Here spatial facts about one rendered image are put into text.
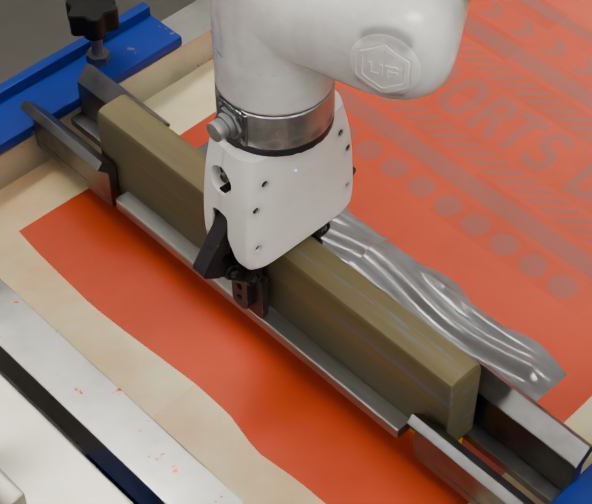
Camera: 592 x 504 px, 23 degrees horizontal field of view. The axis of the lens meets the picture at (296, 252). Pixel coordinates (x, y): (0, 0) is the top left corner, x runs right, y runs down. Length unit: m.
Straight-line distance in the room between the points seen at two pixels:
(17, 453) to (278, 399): 0.21
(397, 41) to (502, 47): 0.52
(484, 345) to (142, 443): 0.26
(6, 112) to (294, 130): 0.36
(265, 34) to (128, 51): 0.41
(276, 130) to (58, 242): 0.31
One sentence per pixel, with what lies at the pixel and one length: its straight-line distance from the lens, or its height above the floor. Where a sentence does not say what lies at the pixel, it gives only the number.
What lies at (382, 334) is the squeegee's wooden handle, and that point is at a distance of 0.95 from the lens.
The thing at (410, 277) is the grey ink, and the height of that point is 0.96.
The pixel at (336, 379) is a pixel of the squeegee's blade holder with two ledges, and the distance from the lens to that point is 1.00.
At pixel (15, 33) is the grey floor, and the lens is 2.85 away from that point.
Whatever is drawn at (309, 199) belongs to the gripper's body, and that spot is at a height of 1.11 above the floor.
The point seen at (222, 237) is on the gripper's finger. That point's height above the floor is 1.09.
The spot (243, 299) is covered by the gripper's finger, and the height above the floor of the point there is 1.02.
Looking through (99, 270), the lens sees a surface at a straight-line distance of 1.13.
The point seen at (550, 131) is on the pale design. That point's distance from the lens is 1.24.
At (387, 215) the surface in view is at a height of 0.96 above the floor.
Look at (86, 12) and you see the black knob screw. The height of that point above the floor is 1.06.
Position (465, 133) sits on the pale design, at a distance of 1.23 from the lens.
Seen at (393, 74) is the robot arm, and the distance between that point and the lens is 0.81.
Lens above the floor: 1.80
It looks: 49 degrees down
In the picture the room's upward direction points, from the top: straight up
